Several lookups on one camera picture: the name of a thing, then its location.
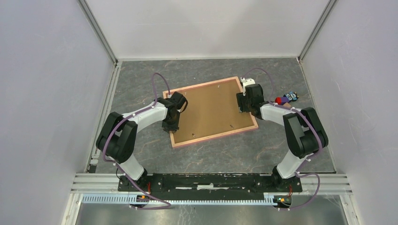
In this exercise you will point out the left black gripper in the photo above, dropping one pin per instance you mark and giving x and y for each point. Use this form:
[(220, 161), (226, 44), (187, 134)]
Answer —
[(173, 128)]

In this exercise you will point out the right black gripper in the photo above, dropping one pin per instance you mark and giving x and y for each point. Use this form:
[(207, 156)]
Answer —
[(241, 98)]

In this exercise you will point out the brown cardboard backing board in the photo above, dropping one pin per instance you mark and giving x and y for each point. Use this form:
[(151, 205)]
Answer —
[(211, 108)]

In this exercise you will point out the pink wooden picture frame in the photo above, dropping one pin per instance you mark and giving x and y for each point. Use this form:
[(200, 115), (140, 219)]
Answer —
[(186, 143)]

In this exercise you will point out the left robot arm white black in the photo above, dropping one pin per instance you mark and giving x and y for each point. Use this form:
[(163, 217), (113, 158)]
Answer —
[(118, 135)]

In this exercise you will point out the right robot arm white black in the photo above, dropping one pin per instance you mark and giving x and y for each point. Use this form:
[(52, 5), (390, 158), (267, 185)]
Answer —
[(305, 134)]

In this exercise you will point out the red purple toy block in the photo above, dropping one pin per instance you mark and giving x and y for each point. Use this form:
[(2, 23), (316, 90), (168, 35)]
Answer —
[(282, 100)]

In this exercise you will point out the blue owl toy block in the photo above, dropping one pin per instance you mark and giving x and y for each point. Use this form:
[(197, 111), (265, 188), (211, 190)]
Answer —
[(292, 96)]

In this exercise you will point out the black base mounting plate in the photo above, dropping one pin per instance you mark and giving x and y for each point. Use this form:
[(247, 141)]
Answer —
[(208, 186)]

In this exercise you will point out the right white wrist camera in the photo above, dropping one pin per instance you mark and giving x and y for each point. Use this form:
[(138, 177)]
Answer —
[(246, 82)]

